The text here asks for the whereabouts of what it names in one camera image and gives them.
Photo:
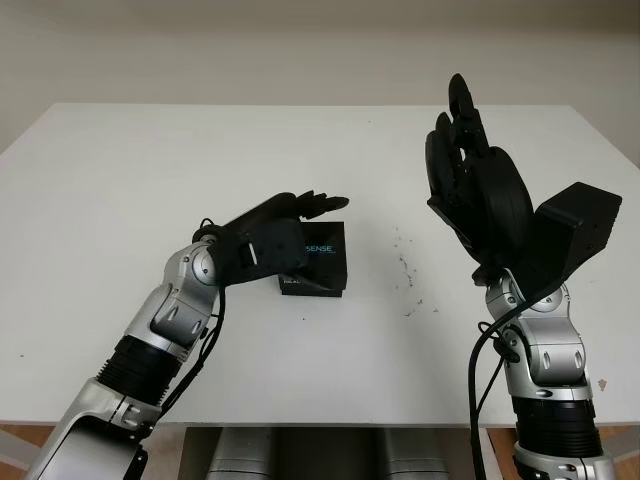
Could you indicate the black RealSense box lid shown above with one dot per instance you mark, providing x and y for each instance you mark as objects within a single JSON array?
[{"x": 325, "y": 240}]

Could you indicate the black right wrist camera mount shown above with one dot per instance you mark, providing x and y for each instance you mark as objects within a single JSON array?
[{"x": 575, "y": 225}]

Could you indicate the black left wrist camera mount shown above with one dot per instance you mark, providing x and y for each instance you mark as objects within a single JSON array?
[{"x": 275, "y": 245}]

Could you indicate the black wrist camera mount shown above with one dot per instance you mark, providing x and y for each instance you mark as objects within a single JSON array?
[
  {"x": 575, "y": 225},
  {"x": 275, "y": 245}
]

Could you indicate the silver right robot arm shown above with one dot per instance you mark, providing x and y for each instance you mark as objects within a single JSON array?
[{"x": 550, "y": 360}]

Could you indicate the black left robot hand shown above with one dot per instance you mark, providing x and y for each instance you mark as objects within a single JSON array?
[{"x": 260, "y": 212}]

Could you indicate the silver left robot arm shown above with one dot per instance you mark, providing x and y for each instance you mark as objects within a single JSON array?
[{"x": 170, "y": 312}]

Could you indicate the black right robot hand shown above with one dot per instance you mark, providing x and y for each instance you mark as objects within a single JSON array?
[{"x": 500, "y": 200}]

